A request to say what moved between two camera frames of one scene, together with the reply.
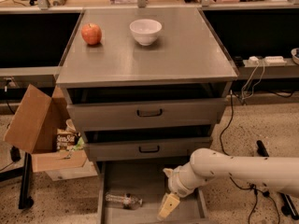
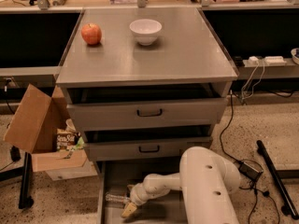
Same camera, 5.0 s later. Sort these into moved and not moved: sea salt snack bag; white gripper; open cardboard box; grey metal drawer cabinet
Moved: white gripper
Not moved: grey metal drawer cabinet; sea salt snack bag; open cardboard box
